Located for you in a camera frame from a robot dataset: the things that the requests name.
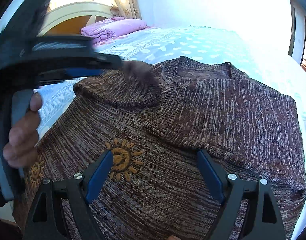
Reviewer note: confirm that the dark door frame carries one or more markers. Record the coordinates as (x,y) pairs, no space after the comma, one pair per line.
(292,30)

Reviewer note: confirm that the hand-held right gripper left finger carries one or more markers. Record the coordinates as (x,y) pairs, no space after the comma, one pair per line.
(100,175)

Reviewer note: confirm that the floral beige curtain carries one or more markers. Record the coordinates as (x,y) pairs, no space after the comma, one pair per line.
(123,2)

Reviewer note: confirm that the white wooden headboard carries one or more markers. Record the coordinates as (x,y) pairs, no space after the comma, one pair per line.
(68,12)

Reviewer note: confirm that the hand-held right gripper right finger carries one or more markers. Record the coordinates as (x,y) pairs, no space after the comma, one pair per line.
(210,175)

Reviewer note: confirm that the blue polka dot bed sheet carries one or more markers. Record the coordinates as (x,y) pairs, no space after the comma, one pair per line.
(193,45)

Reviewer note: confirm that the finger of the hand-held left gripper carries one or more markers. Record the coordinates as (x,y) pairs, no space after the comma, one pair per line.
(75,52)
(75,73)

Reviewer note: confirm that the person's left hand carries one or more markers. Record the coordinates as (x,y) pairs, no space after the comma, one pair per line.
(22,142)

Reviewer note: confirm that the brown knitted sweater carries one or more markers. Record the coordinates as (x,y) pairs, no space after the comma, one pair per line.
(168,192)

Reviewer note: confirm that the purple folded quilt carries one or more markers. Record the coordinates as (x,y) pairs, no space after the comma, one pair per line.
(113,28)

